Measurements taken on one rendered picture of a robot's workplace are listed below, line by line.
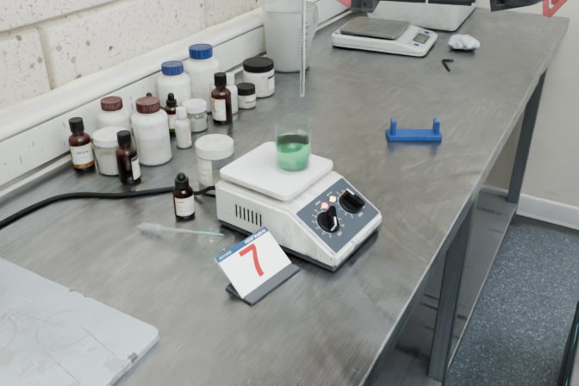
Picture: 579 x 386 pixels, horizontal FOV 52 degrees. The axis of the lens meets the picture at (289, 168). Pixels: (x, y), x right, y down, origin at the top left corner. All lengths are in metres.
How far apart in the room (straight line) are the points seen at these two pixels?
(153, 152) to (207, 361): 0.46
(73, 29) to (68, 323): 0.56
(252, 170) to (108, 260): 0.22
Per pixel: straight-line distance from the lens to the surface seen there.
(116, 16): 1.19
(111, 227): 0.89
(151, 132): 1.01
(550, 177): 2.34
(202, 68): 1.20
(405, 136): 1.12
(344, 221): 0.80
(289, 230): 0.77
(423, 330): 1.70
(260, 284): 0.75
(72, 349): 0.70
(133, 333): 0.70
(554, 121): 2.26
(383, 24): 1.71
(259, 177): 0.80
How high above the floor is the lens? 1.23
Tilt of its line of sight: 29 degrees down
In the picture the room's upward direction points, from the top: straight up
